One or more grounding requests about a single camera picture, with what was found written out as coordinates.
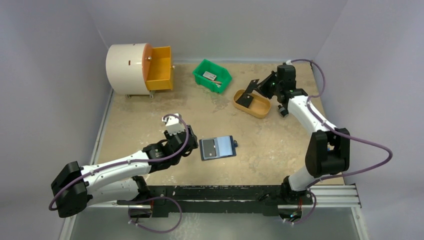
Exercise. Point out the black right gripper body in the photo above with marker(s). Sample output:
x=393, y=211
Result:
x=263, y=87

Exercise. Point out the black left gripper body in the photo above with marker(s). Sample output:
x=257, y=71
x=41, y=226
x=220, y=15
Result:
x=168, y=136

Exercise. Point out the navy blue card holder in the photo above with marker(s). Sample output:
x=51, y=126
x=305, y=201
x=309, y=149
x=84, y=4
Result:
x=225, y=147

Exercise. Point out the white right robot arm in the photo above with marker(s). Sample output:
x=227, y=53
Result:
x=328, y=151

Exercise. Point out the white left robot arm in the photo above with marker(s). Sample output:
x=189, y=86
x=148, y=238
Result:
x=77, y=187

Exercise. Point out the black credit card stack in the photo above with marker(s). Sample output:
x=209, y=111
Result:
x=245, y=100

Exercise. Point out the tan oval tray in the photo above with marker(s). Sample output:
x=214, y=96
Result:
x=259, y=107

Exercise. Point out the small black marker cap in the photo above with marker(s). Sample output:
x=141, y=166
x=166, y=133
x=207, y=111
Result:
x=282, y=111

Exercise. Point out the green plastic bin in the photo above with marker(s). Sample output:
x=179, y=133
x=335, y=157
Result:
x=223, y=76

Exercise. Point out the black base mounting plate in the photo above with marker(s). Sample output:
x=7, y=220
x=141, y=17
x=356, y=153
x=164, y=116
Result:
x=268, y=200

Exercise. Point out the small box in bin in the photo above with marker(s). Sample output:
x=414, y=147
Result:
x=210, y=76

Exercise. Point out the yellow open drawer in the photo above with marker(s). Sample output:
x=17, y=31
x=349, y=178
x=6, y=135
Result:
x=161, y=70

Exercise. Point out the white cylindrical drawer cabinet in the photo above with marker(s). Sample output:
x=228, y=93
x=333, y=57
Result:
x=127, y=68

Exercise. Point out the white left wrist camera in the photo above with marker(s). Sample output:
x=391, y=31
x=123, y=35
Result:
x=173, y=124

